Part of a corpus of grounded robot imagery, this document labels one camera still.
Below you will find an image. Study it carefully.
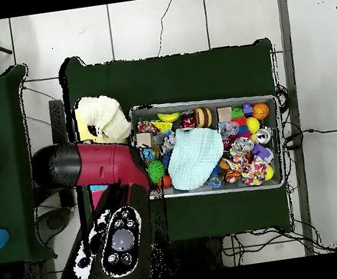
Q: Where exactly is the green spiky ball with eyes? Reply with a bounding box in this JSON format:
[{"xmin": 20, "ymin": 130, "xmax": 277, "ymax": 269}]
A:
[{"xmin": 146, "ymin": 159, "xmax": 169, "ymax": 186}]

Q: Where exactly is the cream muslin cloth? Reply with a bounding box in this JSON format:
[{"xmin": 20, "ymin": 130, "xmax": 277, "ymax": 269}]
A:
[{"xmin": 73, "ymin": 90, "xmax": 135, "ymax": 149}]

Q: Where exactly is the clear mesh bin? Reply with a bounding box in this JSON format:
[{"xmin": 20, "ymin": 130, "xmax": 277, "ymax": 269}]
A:
[{"xmin": 126, "ymin": 87, "xmax": 290, "ymax": 208}]

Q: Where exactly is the wooden box with three holes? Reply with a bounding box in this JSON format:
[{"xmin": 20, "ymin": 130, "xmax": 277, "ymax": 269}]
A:
[{"xmin": 74, "ymin": 100, "xmax": 139, "ymax": 201}]

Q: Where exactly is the yellow cheese wedge toy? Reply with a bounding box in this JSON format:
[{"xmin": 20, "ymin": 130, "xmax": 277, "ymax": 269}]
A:
[{"xmin": 151, "ymin": 118, "xmax": 175, "ymax": 136}]

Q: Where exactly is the blue globe ball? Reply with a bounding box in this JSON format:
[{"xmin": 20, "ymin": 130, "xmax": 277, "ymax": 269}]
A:
[{"xmin": 141, "ymin": 147, "xmax": 159, "ymax": 164}]

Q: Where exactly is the plain wooden block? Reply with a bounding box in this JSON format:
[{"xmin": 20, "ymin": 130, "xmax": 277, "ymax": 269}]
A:
[{"xmin": 135, "ymin": 130, "xmax": 155, "ymax": 150}]

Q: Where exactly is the mint green muslin cloth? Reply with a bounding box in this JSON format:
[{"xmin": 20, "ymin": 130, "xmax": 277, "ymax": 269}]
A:
[{"xmin": 163, "ymin": 123, "xmax": 230, "ymax": 194}]

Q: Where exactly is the red ball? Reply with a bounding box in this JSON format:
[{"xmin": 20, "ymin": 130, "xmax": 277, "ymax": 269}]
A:
[{"xmin": 160, "ymin": 174, "xmax": 174, "ymax": 191}]

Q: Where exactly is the dark green tablecloth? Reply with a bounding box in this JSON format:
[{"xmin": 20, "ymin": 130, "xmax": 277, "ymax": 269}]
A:
[{"xmin": 57, "ymin": 28, "xmax": 299, "ymax": 261}]

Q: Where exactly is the dark green side table cloth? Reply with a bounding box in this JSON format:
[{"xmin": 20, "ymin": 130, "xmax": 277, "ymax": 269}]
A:
[{"xmin": 0, "ymin": 63, "xmax": 56, "ymax": 268}]

